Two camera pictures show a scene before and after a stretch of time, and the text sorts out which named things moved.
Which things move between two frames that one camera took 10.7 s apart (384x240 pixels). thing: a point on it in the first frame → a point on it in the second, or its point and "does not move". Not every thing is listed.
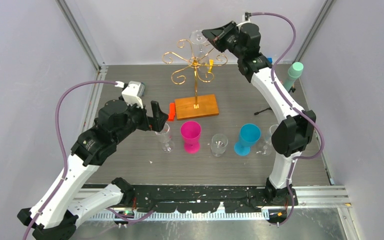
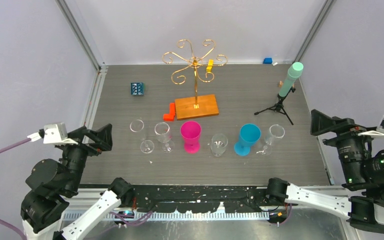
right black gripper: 212,35 → 319,121
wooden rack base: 189,108 does not move
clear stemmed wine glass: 267,148 does not move
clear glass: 198,37 → 146,146
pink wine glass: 190,132 does not move
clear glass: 167,146 does not move
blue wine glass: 249,133 does not move
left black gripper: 159,117 → 103,136
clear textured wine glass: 218,144 does not move
